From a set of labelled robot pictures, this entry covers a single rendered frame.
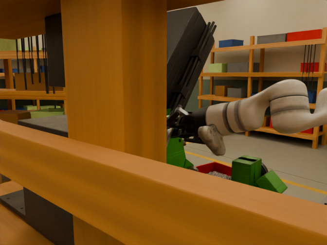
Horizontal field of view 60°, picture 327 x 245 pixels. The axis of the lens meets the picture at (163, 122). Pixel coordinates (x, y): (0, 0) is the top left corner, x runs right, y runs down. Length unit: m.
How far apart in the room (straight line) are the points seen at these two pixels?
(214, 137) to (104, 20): 0.35
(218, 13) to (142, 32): 7.67
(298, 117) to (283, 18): 6.47
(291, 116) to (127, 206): 0.36
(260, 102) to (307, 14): 6.21
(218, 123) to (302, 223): 0.43
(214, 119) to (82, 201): 0.35
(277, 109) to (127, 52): 0.32
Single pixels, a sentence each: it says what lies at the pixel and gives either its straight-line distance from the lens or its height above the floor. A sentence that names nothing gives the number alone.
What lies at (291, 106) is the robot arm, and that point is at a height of 1.32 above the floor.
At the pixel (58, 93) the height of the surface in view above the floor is 1.16.
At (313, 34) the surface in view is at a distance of 6.05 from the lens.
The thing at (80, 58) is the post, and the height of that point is 1.40.
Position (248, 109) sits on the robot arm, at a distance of 0.60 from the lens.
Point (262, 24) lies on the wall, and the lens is 7.25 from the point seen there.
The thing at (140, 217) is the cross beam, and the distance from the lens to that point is 0.32.
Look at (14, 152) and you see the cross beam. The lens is 0.56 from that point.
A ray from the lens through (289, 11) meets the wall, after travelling 6.97.
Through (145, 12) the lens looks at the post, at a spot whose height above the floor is 1.46.
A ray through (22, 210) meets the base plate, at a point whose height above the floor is 0.90.
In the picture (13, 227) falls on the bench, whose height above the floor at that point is 0.88.
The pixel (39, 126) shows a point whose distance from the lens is 0.85.
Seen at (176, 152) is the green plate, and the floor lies 1.14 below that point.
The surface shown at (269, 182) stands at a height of 1.13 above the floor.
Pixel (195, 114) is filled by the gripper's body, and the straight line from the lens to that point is 0.67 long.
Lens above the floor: 1.38
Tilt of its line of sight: 10 degrees down
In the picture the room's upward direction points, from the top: straight up
